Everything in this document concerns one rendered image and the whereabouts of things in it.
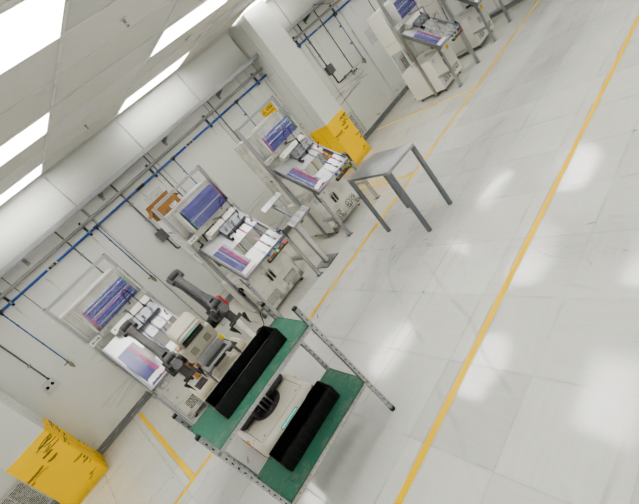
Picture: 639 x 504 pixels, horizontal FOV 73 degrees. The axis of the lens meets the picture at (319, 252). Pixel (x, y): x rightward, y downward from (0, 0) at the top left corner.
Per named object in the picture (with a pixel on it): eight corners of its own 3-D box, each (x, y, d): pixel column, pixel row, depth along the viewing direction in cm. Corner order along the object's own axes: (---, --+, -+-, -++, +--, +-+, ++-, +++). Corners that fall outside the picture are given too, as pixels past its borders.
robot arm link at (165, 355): (132, 320, 279) (119, 333, 275) (128, 316, 274) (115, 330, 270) (180, 355, 265) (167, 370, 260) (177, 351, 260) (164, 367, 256)
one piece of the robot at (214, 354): (212, 381, 306) (190, 363, 298) (237, 350, 318) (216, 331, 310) (221, 386, 293) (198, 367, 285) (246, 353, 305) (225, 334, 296)
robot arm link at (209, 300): (178, 271, 297) (167, 283, 293) (175, 267, 292) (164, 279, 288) (225, 302, 283) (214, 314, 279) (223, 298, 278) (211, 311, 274)
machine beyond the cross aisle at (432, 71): (483, 59, 742) (426, -46, 671) (463, 85, 708) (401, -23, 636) (423, 88, 855) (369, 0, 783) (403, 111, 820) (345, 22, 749)
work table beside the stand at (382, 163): (430, 232, 441) (387, 172, 410) (387, 232, 501) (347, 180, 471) (452, 202, 455) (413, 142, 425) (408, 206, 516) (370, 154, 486)
